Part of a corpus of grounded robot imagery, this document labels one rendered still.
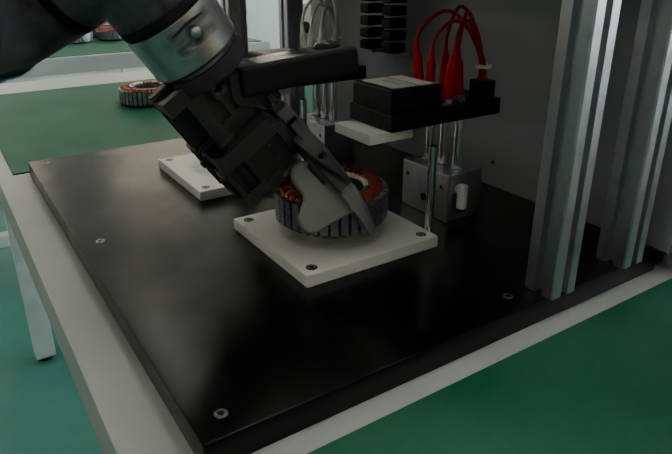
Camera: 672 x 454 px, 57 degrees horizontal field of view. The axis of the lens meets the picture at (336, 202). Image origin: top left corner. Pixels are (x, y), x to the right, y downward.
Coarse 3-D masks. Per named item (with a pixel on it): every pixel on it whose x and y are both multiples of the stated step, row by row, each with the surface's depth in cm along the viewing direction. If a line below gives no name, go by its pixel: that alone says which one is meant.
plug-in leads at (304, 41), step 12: (312, 0) 82; (324, 0) 83; (324, 12) 80; (336, 12) 81; (300, 24) 83; (312, 24) 81; (336, 24) 81; (300, 36) 83; (312, 36) 81; (324, 36) 84; (336, 36) 81
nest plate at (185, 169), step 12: (180, 156) 84; (192, 156) 84; (168, 168) 80; (180, 168) 79; (192, 168) 79; (204, 168) 79; (180, 180) 76; (192, 180) 75; (204, 180) 75; (216, 180) 75; (192, 192) 74; (204, 192) 72; (216, 192) 72; (228, 192) 73
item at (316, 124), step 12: (312, 120) 85; (324, 120) 85; (312, 132) 86; (324, 132) 83; (336, 132) 84; (324, 144) 84; (336, 144) 85; (348, 144) 86; (336, 156) 85; (348, 156) 86
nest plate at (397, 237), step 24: (264, 216) 64; (264, 240) 59; (288, 240) 59; (312, 240) 59; (336, 240) 59; (360, 240) 59; (384, 240) 59; (408, 240) 59; (432, 240) 60; (288, 264) 55; (312, 264) 54; (336, 264) 54; (360, 264) 55
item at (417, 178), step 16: (416, 160) 69; (448, 160) 69; (416, 176) 68; (448, 176) 64; (464, 176) 65; (480, 176) 66; (416, 192) 69; (448, 192) 64; (416, 208) 69; (448, 208) 65
